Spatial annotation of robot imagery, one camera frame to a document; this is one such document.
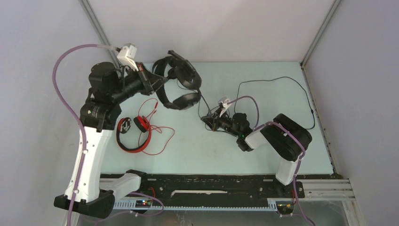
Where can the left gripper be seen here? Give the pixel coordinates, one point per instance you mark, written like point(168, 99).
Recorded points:
point(150, 82)

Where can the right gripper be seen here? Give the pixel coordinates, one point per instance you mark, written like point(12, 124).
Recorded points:
point(212, 122)

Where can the black headset with microphone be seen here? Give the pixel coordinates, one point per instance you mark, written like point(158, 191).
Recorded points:
point(190, 79)

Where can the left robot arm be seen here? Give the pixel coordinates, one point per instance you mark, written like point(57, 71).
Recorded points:
point(84, 195)

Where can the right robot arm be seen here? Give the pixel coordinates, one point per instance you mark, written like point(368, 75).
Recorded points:
point(289, 139)

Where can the small black foam headphones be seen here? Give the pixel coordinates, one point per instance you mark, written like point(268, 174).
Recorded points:
point(171, 74)

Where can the red headphones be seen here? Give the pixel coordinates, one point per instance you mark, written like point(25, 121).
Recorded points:
point(134, 134)

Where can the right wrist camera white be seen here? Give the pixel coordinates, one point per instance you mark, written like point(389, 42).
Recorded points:
point(224, 104)

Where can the left aluminium corner post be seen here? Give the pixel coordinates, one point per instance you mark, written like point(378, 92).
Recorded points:
point(92, 17)

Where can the aluminium corner post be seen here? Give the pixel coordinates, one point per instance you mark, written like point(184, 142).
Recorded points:
point(92, 17)
point(325, 23)

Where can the black mounting rail base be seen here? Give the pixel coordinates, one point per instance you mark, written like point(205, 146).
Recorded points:
point(218, 191)

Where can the right aluminium corner post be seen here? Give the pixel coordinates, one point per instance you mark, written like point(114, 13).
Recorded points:
point(325, 23)

